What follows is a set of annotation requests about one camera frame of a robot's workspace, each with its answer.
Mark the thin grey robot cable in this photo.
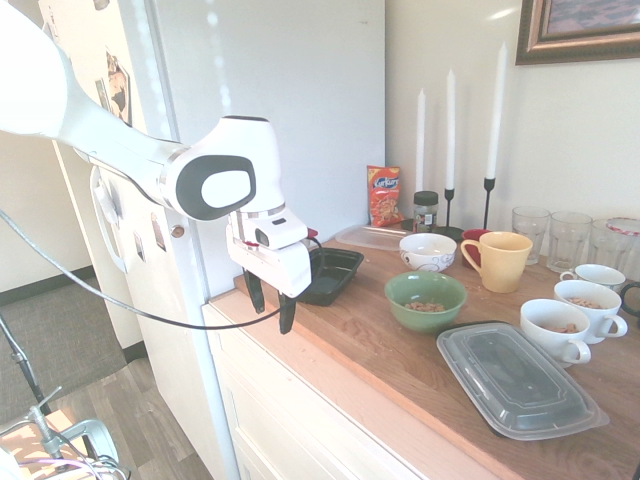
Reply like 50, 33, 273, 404
0, 208, 326, 332

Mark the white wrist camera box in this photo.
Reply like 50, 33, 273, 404
253, 213, 310, 250

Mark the orange snack bag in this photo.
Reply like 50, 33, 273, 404
366, 165, 406, 229

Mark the small photo fridge magnet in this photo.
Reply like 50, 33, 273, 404
94, 78, 112, 113

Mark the white ceramic cup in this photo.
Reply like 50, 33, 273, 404
552, 279, 629, 346
559, 263, 628, 295
519, 298, 593, 370

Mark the black container with clear lid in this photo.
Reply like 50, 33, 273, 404
435, 321, 611, 442

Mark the white bowl with swirl pattern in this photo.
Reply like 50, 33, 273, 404
398, 232, 459, 274

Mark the medium white taper candle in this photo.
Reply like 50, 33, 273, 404
445, 69, 457, 191

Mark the red mug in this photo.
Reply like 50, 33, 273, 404
460, 228, 494, 269

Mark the framed wall picture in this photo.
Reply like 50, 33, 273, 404
515, 0, 640, 67

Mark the small brown fridge magnet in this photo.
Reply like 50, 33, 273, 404
150, 211, 168, 253

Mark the dark-lidded jar with floral label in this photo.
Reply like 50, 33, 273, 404
412, 190, 441, 235

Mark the open black plastic tray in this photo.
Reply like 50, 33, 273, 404
297, 247, 366, 307

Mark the clear plastic lid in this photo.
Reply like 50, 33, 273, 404
334, 223, 407, 253

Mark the yellow mug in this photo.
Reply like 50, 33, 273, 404
459, 230, 535, 295

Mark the tall white taper candle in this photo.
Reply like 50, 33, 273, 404
485, 41, 509, 180

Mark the black stand pole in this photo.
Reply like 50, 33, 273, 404
0, 313, 53, 416

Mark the clear drinking glass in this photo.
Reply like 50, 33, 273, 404
588, 218, 632, 281
511, 205, 552, 267
546, 210, 594, 274

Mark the black mug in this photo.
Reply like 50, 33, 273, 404
620, 281, 640, 318

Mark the short white taper candle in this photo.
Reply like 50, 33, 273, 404
415, 88, 427, 194

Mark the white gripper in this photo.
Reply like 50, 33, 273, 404
225, 221, 314, 336

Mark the white drawer cabinet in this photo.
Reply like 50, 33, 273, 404
202, 289, 501, 480

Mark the green ceramic bowl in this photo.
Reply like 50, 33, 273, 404
383, 270, 469, 335

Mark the large photo fridge magnet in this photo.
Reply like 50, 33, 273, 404
103, 47, 133, 128

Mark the metal C clamp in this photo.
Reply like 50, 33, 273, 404
0, 384, 132, 480

